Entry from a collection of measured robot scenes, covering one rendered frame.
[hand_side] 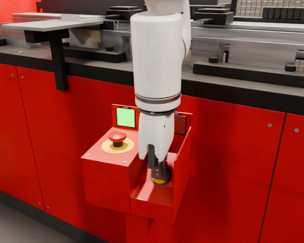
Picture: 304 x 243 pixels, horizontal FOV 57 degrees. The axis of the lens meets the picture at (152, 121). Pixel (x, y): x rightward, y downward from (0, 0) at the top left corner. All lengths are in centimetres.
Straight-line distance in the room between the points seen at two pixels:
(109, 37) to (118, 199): 60
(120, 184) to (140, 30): 31
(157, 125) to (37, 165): 96
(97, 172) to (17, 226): 113
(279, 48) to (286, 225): 48
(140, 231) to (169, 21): 49
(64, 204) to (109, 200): 78
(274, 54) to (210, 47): 18
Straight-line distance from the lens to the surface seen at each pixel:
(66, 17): 105
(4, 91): 135
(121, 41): 100
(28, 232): 163
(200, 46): 87
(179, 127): 65
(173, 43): 46
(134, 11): 126
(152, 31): 44
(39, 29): 88
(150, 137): 51
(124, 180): 58
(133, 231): 74
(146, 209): 60
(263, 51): 83
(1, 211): 181
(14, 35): 140
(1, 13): 193
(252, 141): 78
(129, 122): 69
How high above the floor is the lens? 109
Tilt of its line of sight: 24 degrees down
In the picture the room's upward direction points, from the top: straight up
